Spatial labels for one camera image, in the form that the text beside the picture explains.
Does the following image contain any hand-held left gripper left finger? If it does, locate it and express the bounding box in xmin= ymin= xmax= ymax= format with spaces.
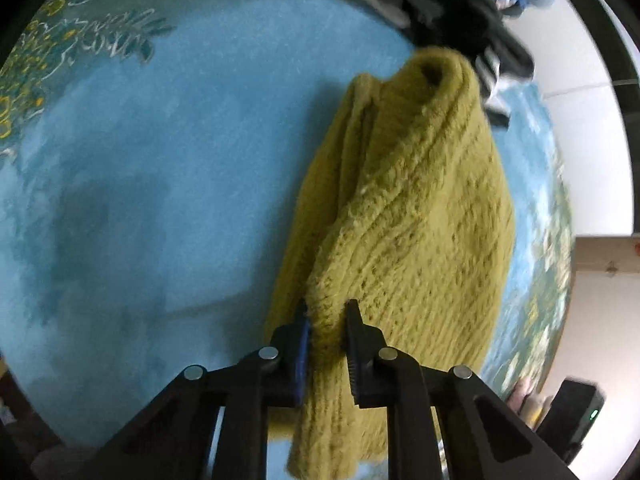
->
xmin=87 ymin=299 xmax=314 ymax=480

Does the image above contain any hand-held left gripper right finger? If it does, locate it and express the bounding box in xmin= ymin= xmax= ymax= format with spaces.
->
xmin=344 ymin=299 xmax=576 ymax=480

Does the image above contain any olive green knit sweater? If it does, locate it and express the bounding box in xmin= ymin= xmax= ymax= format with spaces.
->
xmin=263 ymin=46 xmax=516 ymax=480

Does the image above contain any pink cloth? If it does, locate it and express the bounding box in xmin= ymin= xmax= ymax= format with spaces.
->
xmin=507 ymin=377 xmax=548 ymax=423

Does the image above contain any beige door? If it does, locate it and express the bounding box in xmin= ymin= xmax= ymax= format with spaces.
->
xmin=575 ymin=234 xmax=640 ymax=286

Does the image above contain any white wardrobe with black band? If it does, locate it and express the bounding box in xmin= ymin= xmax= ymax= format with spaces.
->
xmin=530 ymin=0 xmax=640 ymax=236

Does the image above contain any dark green white-striped jacket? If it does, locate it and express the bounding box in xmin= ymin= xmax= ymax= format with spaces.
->
xmin=348 ymin=0 xmax=535 ymax=128

